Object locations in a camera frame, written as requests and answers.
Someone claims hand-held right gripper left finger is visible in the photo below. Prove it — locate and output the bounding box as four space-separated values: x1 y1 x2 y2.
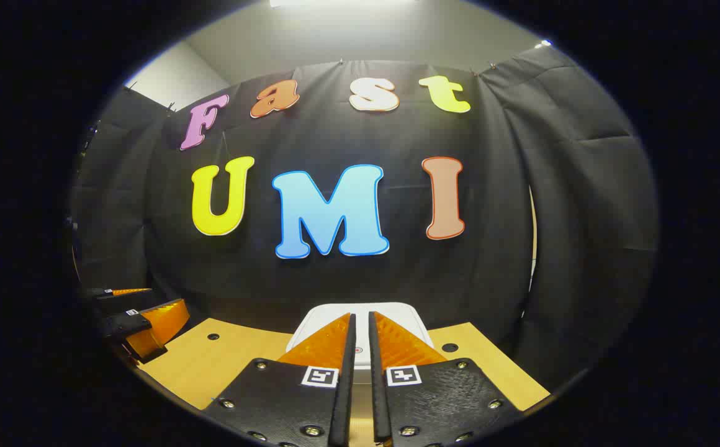
202 312 358 447

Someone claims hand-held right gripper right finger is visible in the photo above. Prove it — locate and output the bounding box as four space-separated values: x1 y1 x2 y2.
368 310 523 447

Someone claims white desktop garbage bin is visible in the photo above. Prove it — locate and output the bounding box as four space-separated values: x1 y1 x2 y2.
286 302 433 371

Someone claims wooden desktop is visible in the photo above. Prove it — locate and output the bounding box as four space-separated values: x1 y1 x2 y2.
137 318 551 447

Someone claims black backdrop cloth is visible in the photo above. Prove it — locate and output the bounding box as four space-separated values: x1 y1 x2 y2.
68 47 659 392

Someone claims ceiling light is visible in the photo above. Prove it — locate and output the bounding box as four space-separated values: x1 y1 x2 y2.
270 0 420 8

